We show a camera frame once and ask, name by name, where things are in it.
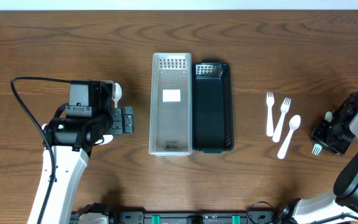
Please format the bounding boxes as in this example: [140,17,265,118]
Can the black plastic basket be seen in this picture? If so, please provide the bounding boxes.
[191,60,234,154]

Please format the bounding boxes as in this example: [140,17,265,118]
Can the pale green fork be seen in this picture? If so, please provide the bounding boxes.
[311,111,334,156]

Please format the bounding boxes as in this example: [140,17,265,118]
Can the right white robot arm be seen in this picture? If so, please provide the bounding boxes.
[273,113,358,223]

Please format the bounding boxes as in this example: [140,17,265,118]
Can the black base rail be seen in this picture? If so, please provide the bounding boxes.
[69,203,291,224]

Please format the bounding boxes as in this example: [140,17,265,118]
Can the clear plastic basket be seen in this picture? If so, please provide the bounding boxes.
[149,53,192,156]

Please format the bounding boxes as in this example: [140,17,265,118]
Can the white wide spoon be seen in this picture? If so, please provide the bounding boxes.
[277,114,301,159]

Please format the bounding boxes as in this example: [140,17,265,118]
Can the white fork straight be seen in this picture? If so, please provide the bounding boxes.
[266,92,275,137]

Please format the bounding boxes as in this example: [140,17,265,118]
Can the white fork angled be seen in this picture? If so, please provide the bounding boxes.
[272,97,291,142]

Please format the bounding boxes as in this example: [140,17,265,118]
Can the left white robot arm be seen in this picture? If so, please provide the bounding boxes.
[28,80,134,223]

